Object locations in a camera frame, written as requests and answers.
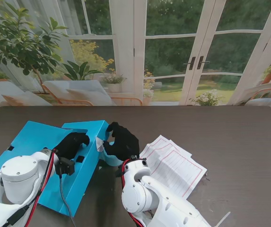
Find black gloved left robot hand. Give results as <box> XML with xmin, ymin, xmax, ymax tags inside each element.
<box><xmin>54</xmin><ymin>132</ymin><xmax>90</xmax><ymax>159</ymax></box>

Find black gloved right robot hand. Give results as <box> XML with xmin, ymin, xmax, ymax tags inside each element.
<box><xmin>102</xmin><ymin>122</ymin><xmax>140</xmax><ymax>161</ymax></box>

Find light blue label roll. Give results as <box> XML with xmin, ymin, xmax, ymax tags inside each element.
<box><xmin>101</xmin><ymin>141</ymin><xmax>123</xmax><ymax>167</ymax></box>

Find peeled white label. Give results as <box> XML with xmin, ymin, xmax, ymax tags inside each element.
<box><xmin>95</xmin><ymin>136</ymin><xmax>106</xmax><ymax>152</ymax></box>

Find blue file box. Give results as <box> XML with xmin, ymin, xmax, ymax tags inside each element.
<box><xmin>0</xmin><ymin>120</ymin><xmax>110</xmax><ymax>217</ymax></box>

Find printed garden room backdrop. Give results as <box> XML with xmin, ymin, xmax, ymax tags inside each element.
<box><xmin>0</xmin><ymin>0</ymin><xmax>271</xmax><ymax>127</ymax></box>

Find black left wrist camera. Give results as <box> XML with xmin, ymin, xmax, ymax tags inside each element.
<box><xmin>54</xmin><ymin>157</ymin><xmax>76</xmax><ymax>176</ymax></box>

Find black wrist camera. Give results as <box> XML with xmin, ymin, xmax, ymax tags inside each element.
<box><xmin>115</xmin><ymin>164</ymin><xmax>126</xmax><ymax>177</ymax></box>
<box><xmin>54</xmin><ymin>157</ymin><xmax>76</xmax><ymax>176</ymax></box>

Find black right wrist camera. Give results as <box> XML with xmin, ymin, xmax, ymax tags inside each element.
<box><xmin>115</xmin><ymin>164</ymin><xmax>126</xmax><ymax>177</ymax></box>

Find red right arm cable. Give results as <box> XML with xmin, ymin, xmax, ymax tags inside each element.
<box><xmin>120</xmin><ymin>160</ymin><xmax>146</xmax><ymax>227</ymax></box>

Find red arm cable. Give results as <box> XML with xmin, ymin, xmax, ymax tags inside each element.
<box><xmin>120</xmin><ymin>160</ymin><xmax>146</xmax><ymax>227</ymax></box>
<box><xmin>26</xmin><ymin>150</ymin><xmax>57</xmax><ymax>227</ymax></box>

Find red left arm cable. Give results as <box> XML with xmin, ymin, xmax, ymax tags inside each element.
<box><xmin>26</xmin><ymin>150</ymin><xmax>57</xmax><ymax>227</ymax></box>

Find grey left arm cable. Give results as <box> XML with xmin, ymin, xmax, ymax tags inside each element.
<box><xmin>59</xmin><ymin>175</ymin><xmax>77</xmax><ymax>227</ymax></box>

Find white right arm cable tie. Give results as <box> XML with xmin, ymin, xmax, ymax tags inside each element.
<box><xmin>214</xmin><ymin>211</ymin><xmax>232</xmax><ymax>227</ymax></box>

